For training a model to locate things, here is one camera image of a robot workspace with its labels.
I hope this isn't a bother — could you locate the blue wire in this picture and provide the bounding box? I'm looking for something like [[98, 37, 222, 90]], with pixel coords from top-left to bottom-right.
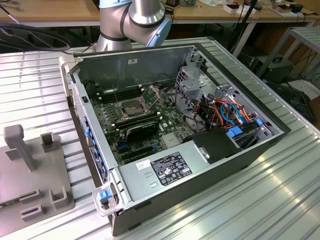
[[219, 99, 245, 126]]

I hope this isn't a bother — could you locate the blue case latch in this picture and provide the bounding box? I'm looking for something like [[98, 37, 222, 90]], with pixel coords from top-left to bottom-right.
[[99, 190, 111, 203]]

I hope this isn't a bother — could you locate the CPU socket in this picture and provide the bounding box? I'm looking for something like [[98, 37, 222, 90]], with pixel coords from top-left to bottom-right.
[[114, 98, 155, 121]]

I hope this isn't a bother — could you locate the silver chipset heatsink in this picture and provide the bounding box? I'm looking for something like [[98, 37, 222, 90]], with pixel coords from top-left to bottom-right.
[[161, 133, 183, 148]]

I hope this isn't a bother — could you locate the brown cardboard box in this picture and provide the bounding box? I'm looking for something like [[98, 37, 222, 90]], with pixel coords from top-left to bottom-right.
[[269, 3, 295, 15]]

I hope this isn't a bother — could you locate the silver drive cage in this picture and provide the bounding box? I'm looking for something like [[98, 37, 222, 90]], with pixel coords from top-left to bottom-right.
[[174, 44, 218, 101]]

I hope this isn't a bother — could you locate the blue disk carrier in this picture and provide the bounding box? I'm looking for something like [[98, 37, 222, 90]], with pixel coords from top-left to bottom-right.
[[226, 121, 266, 151]]

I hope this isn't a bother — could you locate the red orange wire bundle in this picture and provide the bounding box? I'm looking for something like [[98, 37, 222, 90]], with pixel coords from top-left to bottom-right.
[[194, 98, 221, 130]]

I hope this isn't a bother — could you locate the metal socket cover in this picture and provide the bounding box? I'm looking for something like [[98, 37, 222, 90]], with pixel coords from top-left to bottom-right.
[[140, 84, 163, 108]]

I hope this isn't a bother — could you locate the white box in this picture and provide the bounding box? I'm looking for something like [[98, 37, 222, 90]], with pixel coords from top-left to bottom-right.
[[223, 3, 258, 15]]

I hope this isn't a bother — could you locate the grey parts rack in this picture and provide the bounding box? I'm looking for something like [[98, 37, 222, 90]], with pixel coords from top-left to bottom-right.
[[0, 124, 76, 235]]

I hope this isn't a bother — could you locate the wooden desk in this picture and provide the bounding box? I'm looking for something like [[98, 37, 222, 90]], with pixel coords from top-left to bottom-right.
[[0, 0, 101, 29], [163, 0, 319, 59]]

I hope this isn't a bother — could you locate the black plastic shroud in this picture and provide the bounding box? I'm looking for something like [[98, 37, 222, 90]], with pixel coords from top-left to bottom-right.
[[181, 128, 244, 165]]

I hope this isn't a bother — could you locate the metal slat side table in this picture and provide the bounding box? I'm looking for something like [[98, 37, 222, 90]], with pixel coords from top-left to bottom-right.
[[257, 26, 320, 79]]

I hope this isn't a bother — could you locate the open PC case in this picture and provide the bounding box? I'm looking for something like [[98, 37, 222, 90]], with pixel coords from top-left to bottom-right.
[[66, 42, 292, 237]]

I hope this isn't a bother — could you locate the black case fan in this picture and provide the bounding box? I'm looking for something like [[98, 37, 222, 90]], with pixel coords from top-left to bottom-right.
[[83, 79, 101, 96]]

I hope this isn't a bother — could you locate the camera cable with plug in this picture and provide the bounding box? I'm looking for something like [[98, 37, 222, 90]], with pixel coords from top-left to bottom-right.
[[0, 21, 98, 55]]

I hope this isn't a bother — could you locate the thin camera cable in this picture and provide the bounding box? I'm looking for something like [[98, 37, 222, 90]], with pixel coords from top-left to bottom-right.
[[0, 4, 22, 25]]

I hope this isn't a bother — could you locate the pale plastic case handle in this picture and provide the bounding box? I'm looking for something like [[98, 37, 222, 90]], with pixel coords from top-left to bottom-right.
[[58, 55, 76, 99], [91, 181, 126, 217]]

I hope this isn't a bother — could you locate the green motherboard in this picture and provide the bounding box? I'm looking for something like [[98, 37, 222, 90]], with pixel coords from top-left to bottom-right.
[[88, 84, 198, 167]]

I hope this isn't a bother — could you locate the green RAM stick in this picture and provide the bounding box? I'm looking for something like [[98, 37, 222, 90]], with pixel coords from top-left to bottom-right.
[[0, 191, 37, 210]]

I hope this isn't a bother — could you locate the black graphics card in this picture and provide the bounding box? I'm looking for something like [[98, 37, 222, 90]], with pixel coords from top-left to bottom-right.
[[123, 119, 161, 144]]

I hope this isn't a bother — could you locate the black expansion slot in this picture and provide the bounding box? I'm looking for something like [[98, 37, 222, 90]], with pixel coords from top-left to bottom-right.
[[121, 149, 154, 164], [117, 143, 154, 156]]

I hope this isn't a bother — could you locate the silver power supply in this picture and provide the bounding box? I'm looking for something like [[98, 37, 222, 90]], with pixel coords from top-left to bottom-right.
[[109, 139, 211, 208]]

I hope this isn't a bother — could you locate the black RAM slot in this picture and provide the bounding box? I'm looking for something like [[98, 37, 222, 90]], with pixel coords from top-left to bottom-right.
[[118, 118, 163, 131], [114, 111, 157, 125], [100, 89, 143, 100], [115, 114, 159, 127], [101, 92, 145, 104], [116, 116, 161, 129], [98, 84, 140, 94], [99, 86, 142, 97]]

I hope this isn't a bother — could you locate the black bag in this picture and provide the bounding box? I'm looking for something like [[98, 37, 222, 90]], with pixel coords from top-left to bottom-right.
[[264, 81, 315, 126]]

